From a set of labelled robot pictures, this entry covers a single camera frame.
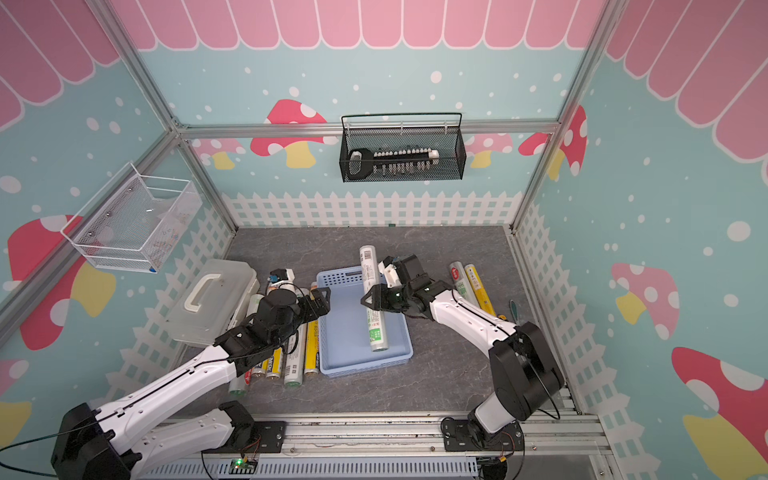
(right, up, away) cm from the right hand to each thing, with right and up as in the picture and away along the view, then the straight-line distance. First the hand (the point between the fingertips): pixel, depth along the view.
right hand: (368, 301), depth 83 cm
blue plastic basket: (-9, -12, +14) cm, 20 cm away
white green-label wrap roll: (+1, +7, 0) cm, 7 cm away
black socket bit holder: (-2, +41, +7) cm, 42 cm away
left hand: (-13, +1, -3) cm, 13 cm away
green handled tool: (+47, -5, +14) cm, 49 cm away
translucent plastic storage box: (-45, -1, +3) cm, 45 cm away
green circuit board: (-30, -39, -10) cm, 50 cm away
